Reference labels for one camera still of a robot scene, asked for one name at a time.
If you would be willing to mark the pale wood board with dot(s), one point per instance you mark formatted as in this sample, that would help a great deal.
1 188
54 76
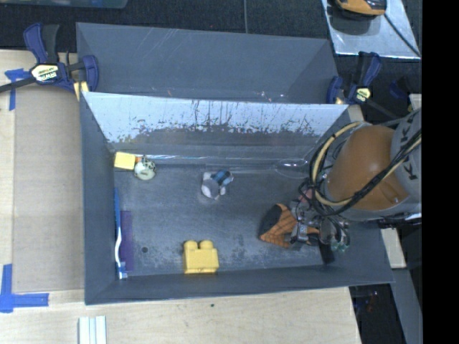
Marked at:
46 192

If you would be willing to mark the purple flat strip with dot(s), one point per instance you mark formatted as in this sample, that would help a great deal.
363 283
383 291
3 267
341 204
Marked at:
126 242

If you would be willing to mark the yellow toy brick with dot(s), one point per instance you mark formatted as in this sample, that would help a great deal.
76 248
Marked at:
200 258

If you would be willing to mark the grey metal bin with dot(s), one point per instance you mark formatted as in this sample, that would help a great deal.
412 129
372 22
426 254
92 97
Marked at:
201 224

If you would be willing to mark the yellow sponge block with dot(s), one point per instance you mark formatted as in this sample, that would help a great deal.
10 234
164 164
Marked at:
123 161

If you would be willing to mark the white spotted round toy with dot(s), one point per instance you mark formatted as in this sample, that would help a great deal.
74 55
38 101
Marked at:
145 170

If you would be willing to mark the orange black webbed toy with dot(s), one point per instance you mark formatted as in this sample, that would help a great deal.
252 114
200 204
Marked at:
278 224

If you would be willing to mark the blue white toothbrush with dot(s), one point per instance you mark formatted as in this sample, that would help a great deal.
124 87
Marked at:
117 235

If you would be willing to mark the grey white blue toy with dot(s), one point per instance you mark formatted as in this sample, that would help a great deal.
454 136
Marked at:
213 186

